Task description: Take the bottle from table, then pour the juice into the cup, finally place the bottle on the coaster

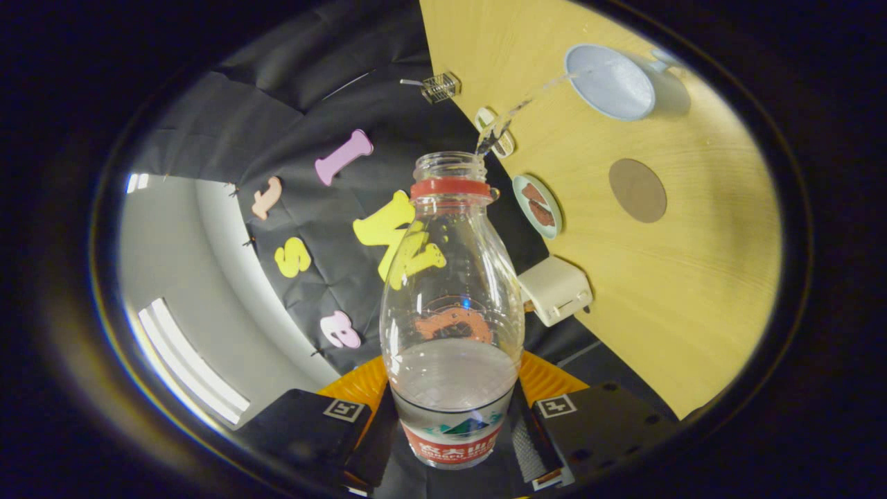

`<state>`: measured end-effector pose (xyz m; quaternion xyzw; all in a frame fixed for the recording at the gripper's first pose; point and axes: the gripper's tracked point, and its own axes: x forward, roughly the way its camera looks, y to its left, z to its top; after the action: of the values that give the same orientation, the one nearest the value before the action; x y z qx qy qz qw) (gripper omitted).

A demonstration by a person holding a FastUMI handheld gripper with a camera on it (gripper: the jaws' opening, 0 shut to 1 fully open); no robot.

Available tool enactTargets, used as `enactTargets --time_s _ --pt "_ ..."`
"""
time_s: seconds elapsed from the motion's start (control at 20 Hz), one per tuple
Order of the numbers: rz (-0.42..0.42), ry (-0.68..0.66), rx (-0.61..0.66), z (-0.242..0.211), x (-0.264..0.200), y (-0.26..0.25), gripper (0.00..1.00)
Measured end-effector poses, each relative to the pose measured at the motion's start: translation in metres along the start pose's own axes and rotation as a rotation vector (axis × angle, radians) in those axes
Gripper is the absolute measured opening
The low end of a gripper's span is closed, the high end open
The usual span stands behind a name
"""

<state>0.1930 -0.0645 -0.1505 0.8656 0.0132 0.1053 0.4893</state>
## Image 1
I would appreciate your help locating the pale green plate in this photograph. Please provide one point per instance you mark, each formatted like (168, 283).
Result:
(521, 197)

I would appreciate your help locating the round brown coaster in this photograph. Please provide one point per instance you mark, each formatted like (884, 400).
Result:
(637, 190)

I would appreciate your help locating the white cup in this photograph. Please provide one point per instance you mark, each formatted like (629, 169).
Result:
(613, 86)

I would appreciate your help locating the large ceiling light panel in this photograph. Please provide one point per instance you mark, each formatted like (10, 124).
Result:
(190, 367)

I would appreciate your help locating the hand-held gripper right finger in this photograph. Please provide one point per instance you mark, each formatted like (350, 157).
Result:
(530, 443)

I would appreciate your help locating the clear plastic juice bottle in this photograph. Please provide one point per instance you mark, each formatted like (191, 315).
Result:
(450, 395)

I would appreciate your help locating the wooden table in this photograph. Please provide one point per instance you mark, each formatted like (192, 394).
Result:
(679, 291)

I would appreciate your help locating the white spoon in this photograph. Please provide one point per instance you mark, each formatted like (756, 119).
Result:
(411, 82)

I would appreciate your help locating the white toaster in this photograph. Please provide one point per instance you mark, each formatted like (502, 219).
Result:
(554, 291)

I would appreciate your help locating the brown meat slice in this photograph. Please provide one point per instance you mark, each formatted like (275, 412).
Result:
(542, 215)
(533, 194)

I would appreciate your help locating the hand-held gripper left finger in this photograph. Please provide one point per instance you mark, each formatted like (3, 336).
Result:
(371, 450)

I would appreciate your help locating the white divided snack dish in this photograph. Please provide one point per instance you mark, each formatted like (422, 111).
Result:
(504, 142)

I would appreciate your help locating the small ceiling light panel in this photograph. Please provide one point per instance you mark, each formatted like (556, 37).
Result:
(137, 183)

